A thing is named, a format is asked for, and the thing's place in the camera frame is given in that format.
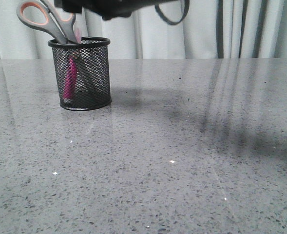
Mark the black mesh pen cup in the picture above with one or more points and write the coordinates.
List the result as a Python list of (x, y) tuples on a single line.
[(93, 79)]

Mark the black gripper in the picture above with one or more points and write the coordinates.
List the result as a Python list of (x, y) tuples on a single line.
[(109, 9)]

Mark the light grey curtain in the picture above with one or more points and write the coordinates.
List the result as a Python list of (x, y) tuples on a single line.
[(212, 29)]

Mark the grey orange scissors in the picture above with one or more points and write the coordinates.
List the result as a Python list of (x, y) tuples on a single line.
[(61, 30)]

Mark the pink highlighter pen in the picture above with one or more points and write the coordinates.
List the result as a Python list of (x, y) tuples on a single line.
[(70, 81)]

